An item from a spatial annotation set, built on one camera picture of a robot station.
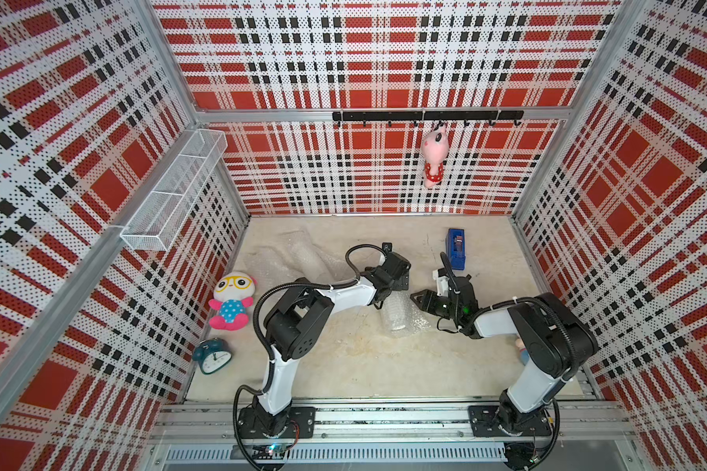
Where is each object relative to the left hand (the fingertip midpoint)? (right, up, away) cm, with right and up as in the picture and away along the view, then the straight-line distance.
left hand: (395, 273), depth 98 cm
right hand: (+7, -7, -3) cm, 10 cm away
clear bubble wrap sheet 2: (-33, +5, +5) cm, 33 cm away
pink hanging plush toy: (+12, +40, -7) cm, 42 cm away
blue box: (+22, +8, +7) cm, 25 cm away
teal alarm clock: (-52, -20, -19) cm, 59 cm away
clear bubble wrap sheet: (+1, -11, -14) cm, 18 cm away
